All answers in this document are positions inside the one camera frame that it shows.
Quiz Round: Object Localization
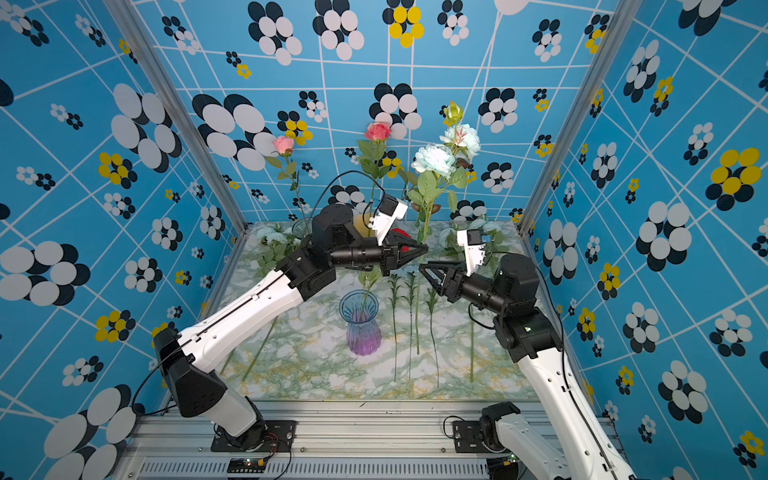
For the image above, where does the aluminium frame post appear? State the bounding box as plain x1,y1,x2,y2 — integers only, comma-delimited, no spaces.
105,1,248,234
520,0,642,233

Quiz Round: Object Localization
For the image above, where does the aluminium frame post right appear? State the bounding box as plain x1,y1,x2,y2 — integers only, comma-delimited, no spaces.
520,0,642,233

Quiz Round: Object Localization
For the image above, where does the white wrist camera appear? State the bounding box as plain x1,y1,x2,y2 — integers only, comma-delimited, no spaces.
368,194,408,246
456,229,486,276

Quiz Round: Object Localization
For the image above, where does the light blue peony bouquet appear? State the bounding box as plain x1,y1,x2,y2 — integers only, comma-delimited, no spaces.
406,101,482,355

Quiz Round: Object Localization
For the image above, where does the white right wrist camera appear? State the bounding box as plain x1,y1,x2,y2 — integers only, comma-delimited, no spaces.
456,229,486,276

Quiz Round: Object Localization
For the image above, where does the clear ribbed glass vase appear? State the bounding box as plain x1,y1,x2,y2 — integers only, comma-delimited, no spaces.
291,217,312,241

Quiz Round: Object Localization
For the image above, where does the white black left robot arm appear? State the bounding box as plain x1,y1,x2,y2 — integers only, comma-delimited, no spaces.
154,196,428,451

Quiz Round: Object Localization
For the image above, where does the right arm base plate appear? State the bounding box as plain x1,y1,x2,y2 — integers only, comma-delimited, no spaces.
451,419,493,454

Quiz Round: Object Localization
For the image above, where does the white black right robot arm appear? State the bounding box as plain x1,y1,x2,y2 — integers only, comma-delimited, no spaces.
419,253,635,479

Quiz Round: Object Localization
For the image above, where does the green circuit board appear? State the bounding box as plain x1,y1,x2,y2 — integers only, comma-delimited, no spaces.
226,457,270,476

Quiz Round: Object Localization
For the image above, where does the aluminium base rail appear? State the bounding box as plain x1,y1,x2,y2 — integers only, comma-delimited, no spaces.
113,398,634,480

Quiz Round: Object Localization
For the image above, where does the small red rose stem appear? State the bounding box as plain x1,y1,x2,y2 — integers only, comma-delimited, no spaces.
358,226,415,313

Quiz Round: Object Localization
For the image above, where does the pink rose stem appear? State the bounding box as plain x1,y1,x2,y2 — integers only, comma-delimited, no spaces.
265,136,302,209

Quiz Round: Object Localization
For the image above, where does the yellow beige vase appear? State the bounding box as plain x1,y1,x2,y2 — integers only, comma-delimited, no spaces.
353,213,376,238

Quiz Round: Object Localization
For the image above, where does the purple tinted glass vase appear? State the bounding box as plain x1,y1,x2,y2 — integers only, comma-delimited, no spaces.
339,289,382,356

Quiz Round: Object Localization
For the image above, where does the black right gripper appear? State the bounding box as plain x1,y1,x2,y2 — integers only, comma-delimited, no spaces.
422,260,511,320

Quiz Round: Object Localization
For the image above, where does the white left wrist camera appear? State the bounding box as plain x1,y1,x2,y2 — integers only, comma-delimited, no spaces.
368,194,408,246

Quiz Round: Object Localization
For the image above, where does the aluminium frame post left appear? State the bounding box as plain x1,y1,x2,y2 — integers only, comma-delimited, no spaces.
105,1,248,234

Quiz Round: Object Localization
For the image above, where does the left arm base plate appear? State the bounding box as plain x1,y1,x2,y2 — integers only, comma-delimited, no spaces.
210,420,298,453

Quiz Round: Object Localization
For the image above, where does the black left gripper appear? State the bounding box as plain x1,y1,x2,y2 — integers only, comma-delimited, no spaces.
331,228,429,276

